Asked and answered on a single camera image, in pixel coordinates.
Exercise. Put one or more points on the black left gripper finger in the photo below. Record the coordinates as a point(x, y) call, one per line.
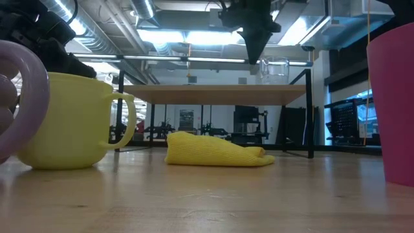
point(68, 63)

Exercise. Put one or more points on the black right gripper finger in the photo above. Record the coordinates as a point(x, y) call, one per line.
point(255, 45)

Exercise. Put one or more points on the pink plastic cup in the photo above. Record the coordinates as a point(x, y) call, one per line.
point(394, 106)

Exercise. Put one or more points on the black background robot arm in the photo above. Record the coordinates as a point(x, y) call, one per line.
point(213, 131)
point(160, 131)

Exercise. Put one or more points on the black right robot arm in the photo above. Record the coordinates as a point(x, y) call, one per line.
point(404, 8)

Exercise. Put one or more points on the clear glass cup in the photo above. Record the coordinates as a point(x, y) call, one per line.
point(275, 74)

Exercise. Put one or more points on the black background workstation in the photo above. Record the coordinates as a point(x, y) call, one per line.
point(247, 123)

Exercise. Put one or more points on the hanging linear light fixture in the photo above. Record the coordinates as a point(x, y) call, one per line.
point(155, 58)

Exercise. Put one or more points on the black standing panel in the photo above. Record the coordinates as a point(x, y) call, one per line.
point(294, 126)

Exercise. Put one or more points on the yellow knitted cloth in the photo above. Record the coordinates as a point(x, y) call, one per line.
point(207, 150)

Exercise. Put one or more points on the black pegboard cart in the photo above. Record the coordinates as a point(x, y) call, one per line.
point(346, 123)

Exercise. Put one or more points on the grey wall vent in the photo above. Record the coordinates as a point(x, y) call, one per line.
point(242, 80)
point(192, 79)

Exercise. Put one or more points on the round silver ceiling duct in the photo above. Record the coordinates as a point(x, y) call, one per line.
point(90, 29)

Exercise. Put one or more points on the black dome camera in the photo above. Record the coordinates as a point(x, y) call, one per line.
point(308, 48)

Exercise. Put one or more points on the rectangular silver ceiling duct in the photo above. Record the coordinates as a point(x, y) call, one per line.
point(310, 26)

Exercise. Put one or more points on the small silver ceiling duct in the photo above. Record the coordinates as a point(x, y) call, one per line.
point(144, 8)

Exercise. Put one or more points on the framed wall poster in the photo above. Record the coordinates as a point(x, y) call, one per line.
point(186, 119)

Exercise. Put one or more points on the black table edge rail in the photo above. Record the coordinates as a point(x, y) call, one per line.
point(339, 148)

